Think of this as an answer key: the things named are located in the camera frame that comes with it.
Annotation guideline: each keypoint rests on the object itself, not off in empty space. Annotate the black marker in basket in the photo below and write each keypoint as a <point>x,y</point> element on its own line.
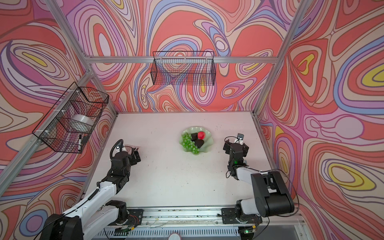
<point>80,143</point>

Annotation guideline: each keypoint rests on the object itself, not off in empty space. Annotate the green fake grape bunch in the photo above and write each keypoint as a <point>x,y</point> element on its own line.
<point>189,145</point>

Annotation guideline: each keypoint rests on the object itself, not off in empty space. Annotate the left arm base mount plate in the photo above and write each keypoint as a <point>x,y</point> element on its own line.
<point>133,219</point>

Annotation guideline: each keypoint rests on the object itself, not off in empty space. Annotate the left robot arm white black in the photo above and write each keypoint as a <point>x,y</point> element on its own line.
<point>97,210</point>

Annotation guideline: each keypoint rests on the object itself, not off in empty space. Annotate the black wire basket wall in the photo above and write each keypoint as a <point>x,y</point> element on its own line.
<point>60,133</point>
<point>183,68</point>

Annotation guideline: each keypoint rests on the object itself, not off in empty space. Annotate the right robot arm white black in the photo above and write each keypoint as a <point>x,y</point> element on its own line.
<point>271,196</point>

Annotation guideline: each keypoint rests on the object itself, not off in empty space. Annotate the black wire basket left wall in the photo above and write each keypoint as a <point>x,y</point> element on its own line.
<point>60,133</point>

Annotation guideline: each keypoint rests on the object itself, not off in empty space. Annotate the silver tape roll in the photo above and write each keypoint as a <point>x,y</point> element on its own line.
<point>83,119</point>

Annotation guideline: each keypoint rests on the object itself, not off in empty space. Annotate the aluminium front rail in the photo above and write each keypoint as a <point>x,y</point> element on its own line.
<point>186,216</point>

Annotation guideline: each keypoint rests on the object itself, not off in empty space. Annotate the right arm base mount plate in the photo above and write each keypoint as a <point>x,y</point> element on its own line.
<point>236,216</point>

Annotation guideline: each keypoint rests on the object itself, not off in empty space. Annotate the red fake strawberry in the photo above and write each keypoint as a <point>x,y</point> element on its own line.
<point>201,135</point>

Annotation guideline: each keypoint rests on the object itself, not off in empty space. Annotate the dark avocado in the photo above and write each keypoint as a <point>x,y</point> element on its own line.
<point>194,136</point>
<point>199,143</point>

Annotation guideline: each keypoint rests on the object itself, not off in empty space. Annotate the light green scalloped fruit bowl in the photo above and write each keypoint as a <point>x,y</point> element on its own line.
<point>209,141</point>

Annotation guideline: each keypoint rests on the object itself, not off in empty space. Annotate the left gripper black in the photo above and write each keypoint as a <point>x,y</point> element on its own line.
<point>134,160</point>

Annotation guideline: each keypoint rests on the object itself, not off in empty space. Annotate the black wire basket back wall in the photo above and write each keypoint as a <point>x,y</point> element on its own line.
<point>183,68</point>

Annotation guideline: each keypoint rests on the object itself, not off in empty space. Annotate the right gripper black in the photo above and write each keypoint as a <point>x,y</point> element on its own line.
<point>227,146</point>

